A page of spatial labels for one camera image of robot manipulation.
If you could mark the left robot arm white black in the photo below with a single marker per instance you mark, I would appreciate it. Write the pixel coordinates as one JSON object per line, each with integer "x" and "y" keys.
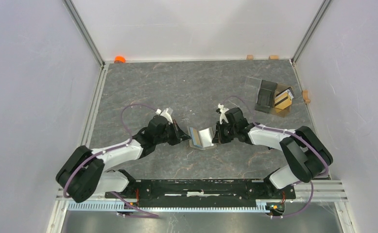
{"x": 87, "y": 171}

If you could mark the clear three-compartment plastic box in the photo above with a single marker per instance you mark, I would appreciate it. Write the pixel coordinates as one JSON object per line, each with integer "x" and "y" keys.
{"x": 260, "y": 94}

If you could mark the olive card holder wallet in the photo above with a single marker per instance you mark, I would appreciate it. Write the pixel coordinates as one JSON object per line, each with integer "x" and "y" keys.
{"x": 201, "y": 139}

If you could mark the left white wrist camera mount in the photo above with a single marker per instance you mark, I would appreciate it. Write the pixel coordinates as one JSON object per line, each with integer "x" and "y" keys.
{"x": 166, "y": 113}

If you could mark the wooden block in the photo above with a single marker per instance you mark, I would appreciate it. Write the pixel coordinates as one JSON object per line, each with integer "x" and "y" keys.
{"x": 249, "y": 57}
{"x": 274, "y": 57}

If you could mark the orange round cap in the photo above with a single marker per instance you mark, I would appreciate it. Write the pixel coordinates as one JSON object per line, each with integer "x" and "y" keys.
{"x": 119, "y": 59}

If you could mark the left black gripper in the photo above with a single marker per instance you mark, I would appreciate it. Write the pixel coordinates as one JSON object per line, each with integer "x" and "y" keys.
{"x": 180, "y": 135}

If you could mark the wooden block middle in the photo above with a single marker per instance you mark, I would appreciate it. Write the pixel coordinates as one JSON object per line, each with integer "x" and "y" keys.
{"x": 274, "y": 57}

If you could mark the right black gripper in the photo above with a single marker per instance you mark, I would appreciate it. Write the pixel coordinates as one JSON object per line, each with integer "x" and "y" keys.
{"x": 218, "y": 138}

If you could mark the wooden block left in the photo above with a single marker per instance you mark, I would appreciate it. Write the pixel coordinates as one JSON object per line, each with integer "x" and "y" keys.
{"x": 249, "y": 57}

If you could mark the white slotted cable duct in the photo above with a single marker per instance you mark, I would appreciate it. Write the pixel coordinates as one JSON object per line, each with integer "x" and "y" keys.
{"x": 119, "y": 206}

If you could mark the silver credit card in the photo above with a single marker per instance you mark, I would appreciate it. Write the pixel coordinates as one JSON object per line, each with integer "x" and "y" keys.
{"x": 283, "y": 99}

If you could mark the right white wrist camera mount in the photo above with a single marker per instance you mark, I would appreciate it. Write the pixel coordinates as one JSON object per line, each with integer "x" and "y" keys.
{"x": 221, "y": 109}

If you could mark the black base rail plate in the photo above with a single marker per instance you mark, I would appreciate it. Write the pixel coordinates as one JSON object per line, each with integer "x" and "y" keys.
{"x": 204, "y": 192}

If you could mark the wooden block right wall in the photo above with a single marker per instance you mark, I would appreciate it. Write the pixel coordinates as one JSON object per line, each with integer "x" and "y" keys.
{"x": 305, "y": 95}

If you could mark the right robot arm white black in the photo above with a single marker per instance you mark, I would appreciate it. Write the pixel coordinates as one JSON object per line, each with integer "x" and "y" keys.
{"x": 306, "y": 155}

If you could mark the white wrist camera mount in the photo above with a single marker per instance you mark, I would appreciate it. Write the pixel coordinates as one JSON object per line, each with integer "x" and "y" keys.
{"x": 221, "y": 109}
{"x": 166, "y": 113}

